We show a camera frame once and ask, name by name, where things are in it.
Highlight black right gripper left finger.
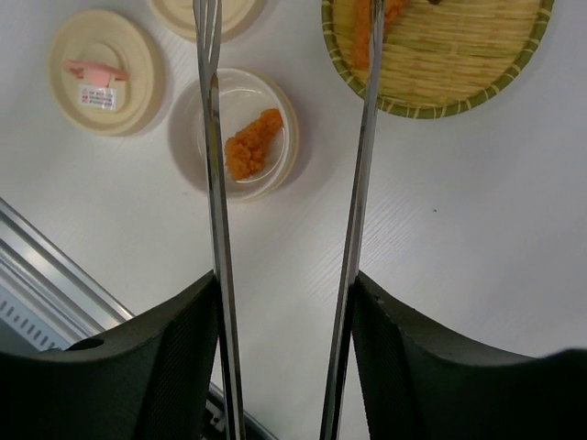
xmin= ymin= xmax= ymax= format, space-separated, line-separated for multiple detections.
xmin=1 ymin=273 xmax=219 ymax=439

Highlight pink lunch bowl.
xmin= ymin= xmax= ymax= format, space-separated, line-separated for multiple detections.
xmin=168 ymin=68 xmax=300 ymax=203

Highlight fried food piece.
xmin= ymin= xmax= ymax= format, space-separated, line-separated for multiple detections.
xmin=225 ymin=108 xmax=283 ymax=181
xmin=352 ymin=0 xmax=408 ymax=71

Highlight aluminium front rail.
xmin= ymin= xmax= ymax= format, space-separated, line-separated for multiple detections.
xmin=1 ymin=201 xmax=134 ymax=348

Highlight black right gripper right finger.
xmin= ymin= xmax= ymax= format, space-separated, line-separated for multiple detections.
xmin=352 ymin=273 xmax=586 ymax=439

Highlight slotted cable duct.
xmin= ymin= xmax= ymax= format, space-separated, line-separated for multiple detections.
xmin=1 ymin=299 xmax=67 ymax=351

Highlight cream lid orange handle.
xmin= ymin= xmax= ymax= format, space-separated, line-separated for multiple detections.
xmin=149 ymin=0 xmax=265 ymax=42

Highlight round bamboo tray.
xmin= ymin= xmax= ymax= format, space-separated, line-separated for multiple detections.
xmin=320 ymin=0 xmax=556 ymax=120

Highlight cream lid pink handle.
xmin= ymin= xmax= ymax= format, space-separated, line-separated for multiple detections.
xmin=48 ymin=9 xmax=166 ymax=137

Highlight metal tongs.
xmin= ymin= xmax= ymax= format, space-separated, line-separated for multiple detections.
xmin=193 ymin=1 xmax=385 ymax=439

